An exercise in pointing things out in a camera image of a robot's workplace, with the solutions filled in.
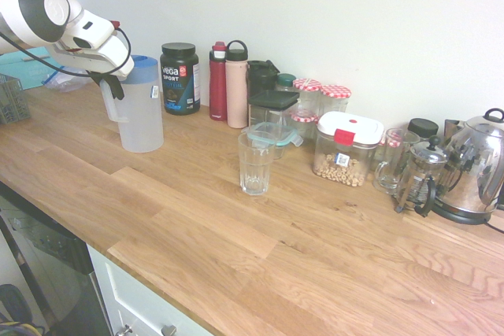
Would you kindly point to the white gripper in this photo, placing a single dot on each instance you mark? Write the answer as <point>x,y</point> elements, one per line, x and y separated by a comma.
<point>114,60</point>

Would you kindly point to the translucent pitcher with blue lid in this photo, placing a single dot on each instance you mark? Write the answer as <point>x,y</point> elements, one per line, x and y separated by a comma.
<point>139,123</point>

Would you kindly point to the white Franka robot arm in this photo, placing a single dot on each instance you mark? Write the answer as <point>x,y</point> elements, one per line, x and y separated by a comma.
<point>43,9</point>

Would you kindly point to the red water bottle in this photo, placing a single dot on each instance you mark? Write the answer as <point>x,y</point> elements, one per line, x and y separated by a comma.
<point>217,84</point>

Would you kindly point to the clear zip bag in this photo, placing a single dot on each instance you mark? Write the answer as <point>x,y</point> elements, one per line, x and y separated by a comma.
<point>63,82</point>

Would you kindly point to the black protein powder tub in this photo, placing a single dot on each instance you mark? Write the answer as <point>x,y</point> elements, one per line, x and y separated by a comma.
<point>179,80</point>

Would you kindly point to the teal bread box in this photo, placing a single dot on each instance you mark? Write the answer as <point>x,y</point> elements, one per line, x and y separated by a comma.
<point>19,72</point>

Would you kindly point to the grey cutlery basket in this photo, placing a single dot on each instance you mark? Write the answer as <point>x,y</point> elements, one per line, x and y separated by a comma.
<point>12,104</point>

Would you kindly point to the pink bottle with black lid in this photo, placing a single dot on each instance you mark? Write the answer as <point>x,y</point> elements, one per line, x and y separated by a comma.
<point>236,92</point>

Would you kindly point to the black shaker bottle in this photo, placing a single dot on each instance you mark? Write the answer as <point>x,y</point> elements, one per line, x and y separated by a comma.
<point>260,76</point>

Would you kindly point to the square container with black lid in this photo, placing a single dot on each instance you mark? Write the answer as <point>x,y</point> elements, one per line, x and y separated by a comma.
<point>273,100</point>

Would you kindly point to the clear drinking glass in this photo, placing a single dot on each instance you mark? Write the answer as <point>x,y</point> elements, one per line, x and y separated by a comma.
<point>256,170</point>

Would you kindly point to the glass jar with green lid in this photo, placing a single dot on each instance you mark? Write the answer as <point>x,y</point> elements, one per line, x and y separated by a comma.
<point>285,80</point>

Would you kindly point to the black dishwasher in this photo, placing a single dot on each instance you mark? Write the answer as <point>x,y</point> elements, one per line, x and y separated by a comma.
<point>47,253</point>

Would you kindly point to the glass container with teal lid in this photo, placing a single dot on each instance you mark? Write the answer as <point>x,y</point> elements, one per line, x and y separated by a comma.
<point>283,135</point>

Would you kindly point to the tall jar red checkered lid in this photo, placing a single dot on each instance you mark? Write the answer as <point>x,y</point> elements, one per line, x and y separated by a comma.
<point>307,85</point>
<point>335,91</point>

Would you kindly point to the white cabinet drawer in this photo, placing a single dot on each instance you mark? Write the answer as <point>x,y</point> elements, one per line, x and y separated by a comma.
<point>130,300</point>

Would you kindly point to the dark bag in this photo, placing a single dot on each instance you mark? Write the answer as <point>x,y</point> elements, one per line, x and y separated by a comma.
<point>13,304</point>

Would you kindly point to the cereal container white red lid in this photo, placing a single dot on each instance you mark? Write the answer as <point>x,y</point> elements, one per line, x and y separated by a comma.
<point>346,127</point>

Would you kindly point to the silver drawer knob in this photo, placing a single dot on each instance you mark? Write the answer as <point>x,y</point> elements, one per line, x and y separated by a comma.
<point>169,331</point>
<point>126,330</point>

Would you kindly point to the clear glass mug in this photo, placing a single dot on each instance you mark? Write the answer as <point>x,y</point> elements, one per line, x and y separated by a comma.
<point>393,178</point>

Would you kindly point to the jar with black lid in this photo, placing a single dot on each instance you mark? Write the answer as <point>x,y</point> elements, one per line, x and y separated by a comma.
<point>423,127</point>

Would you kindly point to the glass French press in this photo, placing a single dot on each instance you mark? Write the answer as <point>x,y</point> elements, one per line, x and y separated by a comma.
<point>423,178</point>

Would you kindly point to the small steel jug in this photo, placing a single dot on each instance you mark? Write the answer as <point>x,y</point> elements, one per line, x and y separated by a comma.
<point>453,127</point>

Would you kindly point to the shiny steel electric kettle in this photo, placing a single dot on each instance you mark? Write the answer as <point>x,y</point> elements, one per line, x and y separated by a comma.
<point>472,170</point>

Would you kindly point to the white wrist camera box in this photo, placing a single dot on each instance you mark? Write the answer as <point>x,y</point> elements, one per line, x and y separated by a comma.
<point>92,31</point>

